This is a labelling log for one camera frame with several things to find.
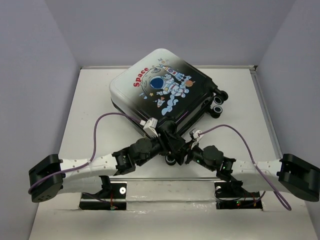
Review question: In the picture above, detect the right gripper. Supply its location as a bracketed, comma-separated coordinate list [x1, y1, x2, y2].
[171, 138, 216, 172]

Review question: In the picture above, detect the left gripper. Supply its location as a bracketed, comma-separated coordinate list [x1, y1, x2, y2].
[135, 129, 185, 166]

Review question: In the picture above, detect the black and white suitcase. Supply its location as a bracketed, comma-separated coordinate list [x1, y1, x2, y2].
[109, 48, 229, 165]

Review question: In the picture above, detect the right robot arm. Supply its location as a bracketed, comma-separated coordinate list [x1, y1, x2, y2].
[186, 145, 320, 202]

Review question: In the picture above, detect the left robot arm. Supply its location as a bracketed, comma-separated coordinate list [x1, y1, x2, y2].
[28, 135, 186, 203]

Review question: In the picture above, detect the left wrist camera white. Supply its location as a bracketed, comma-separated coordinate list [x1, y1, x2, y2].
[139, 117, 159, 138]

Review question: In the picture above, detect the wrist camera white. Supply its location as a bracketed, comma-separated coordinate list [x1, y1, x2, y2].
[189, 128, 203, 150]
[139, 117, 159, 138]

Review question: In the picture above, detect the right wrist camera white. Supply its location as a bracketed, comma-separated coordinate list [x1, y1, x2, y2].
[189, 128, 203, 150]

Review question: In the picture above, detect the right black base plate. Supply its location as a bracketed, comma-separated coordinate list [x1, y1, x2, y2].
[214, 182, 263, 210]

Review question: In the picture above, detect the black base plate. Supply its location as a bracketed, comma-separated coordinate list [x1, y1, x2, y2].
[78, 181, 127, 211]
[214, 182, 263, 210]

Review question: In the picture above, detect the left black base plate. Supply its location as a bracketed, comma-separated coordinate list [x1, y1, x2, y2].
[78, 181, 127, 211]

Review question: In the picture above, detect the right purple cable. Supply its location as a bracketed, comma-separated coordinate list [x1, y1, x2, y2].
[197, 124, 292, 212]

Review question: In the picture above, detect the purple cable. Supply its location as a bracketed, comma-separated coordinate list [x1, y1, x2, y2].
[197, 124, 292, 212]
[27, 112, 146, 195]

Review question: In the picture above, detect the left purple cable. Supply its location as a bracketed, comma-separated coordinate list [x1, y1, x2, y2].
[27, 112, 146, 195]

